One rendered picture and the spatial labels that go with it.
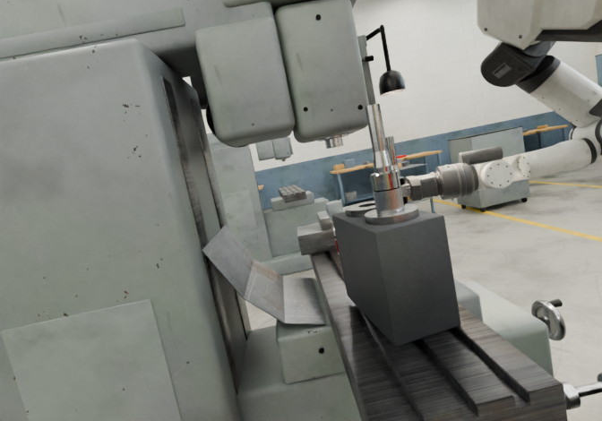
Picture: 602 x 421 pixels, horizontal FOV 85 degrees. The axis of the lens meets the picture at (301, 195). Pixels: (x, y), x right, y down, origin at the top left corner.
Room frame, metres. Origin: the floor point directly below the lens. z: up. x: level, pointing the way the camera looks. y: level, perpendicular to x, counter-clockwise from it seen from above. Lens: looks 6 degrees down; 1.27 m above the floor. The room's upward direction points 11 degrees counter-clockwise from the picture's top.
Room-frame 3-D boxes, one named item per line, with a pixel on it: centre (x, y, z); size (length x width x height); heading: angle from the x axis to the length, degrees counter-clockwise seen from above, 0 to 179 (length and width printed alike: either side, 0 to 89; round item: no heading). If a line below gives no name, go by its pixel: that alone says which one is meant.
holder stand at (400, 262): (0.60, -0.14, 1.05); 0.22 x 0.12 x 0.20; 11
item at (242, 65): (0.90, 0.08, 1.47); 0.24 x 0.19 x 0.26; 3
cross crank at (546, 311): (0.93, -0.62, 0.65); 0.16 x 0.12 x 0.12; 93
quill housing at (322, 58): (0.91, -0.11, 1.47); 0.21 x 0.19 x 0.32; 3
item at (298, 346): (0.91, -0.12, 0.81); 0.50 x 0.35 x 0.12; 93
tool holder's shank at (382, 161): (0.55, -0.14, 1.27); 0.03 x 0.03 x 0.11
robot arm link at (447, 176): (0.86, -0.34, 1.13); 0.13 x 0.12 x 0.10; 167
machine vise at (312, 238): (1.15, -0.14, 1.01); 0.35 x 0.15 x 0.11; 90
